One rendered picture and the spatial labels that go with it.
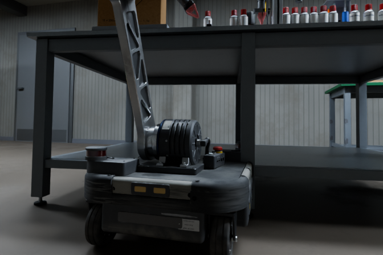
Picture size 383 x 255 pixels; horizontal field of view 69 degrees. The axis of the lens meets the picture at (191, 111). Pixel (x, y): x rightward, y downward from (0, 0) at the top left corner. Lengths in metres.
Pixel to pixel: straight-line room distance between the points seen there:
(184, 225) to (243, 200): 0.18
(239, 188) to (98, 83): 4.72
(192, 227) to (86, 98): 4.81
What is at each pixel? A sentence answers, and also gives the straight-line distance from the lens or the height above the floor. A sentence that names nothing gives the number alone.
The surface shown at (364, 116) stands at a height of 0.47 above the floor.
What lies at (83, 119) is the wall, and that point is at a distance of 5.50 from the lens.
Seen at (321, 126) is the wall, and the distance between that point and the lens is 4.50.
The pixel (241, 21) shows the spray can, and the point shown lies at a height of 1.01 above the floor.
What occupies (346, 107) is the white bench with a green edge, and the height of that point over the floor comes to 0.57.
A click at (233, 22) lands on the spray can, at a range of 1.74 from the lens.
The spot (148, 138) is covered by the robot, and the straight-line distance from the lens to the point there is 1.01.
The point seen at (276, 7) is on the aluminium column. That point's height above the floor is 1.02.
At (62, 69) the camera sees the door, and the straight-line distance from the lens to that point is 5.82.
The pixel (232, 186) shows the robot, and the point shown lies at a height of 0.23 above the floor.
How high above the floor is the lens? 0.41
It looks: 2 degrees up
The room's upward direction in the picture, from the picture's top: 1 degrees clockwise
